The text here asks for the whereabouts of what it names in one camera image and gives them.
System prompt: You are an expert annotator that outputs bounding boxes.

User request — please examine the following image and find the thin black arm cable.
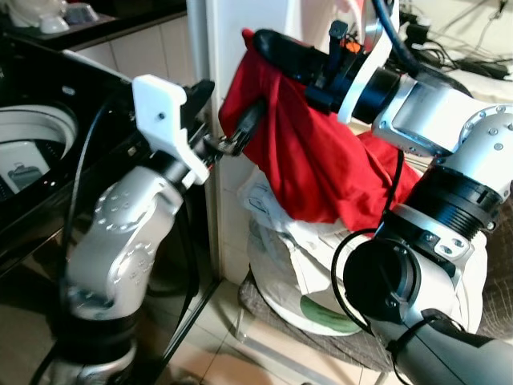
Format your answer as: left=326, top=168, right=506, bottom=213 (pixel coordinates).
left=330, top=148, right=406, bottom=334

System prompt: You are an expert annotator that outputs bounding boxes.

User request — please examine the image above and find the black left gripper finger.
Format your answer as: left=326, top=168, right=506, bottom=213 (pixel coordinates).
left=184, top=79, right=216, bottom=122
left=220, top=97, right=269, bottom=156

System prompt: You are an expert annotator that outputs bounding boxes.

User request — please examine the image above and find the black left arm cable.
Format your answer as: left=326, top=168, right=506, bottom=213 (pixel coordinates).
left=58, top=95, right=121, bottom=322

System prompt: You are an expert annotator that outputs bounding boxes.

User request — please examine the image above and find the red cloth garment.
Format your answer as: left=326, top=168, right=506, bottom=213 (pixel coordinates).
left=218, top=30, right=423, bottom=232

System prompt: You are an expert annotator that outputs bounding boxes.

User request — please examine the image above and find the black countertop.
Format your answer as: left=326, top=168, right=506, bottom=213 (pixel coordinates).
left=0, top=6, right=189, bottom=51

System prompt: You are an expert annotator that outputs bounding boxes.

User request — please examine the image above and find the white bowl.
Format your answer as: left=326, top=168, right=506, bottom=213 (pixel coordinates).
left=28, top=12, right=71, bottom=35

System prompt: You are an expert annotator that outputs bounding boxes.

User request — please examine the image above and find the grey glass bowl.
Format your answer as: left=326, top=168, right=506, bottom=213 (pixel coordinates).
left=64, top=2, right=101, bottom=25

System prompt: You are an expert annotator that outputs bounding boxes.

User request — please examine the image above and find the beige cloth cover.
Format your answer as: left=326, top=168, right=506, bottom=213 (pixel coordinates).
left=461, top=76, right=513, bottom=107

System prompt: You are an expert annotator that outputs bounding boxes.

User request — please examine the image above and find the white laundry bag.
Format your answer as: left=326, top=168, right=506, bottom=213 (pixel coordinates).
left=239, top=168, right=490, bottom=338

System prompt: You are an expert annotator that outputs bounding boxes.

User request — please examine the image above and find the black charger plug cluster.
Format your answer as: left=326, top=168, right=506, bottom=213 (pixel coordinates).
left=399, top=12, right=435, bottom=51

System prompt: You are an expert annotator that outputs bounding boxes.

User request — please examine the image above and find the black power brick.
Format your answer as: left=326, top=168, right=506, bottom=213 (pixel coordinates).
left=458, top=59, right=507, bottom=80

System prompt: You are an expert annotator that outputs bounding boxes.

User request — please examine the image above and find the thick black wrist cable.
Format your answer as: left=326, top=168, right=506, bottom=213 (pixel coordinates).
left=370, top=0, right=474, bottom=99

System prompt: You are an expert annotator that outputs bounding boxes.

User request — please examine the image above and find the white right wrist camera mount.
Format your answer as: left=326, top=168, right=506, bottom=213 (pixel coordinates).
left=337, top=16, right=395, bottom=126

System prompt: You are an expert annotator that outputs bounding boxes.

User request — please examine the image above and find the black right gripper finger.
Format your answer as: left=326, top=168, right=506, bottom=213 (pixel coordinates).
left=252, top=29, right=330, bottom=86

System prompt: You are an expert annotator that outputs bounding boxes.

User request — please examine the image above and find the white washer drum ring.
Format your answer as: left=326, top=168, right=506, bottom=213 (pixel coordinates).
left=0, top=104, right=79, bottom=197

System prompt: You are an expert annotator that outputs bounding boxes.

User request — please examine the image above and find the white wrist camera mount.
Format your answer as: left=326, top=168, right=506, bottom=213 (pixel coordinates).
left=337, top=16, right=395, bottom=126
left=132, top=75, right=212, bottom=189

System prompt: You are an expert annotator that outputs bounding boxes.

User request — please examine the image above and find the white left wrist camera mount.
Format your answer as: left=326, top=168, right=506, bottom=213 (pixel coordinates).
left=132, top=75, right=212, bottom=189

